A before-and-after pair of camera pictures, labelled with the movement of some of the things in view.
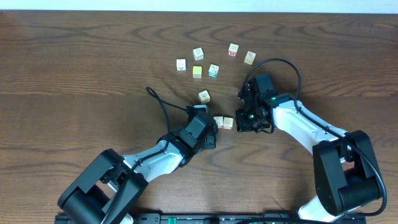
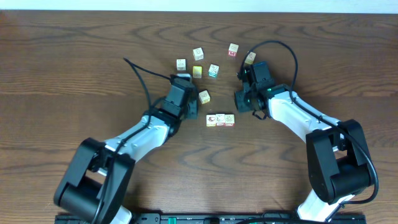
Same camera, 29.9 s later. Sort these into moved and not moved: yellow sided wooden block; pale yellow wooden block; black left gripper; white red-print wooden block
Moved: black left gripper
Not moved: white red-print wooden block; yellow sided wooden block; pale yellow wooden block
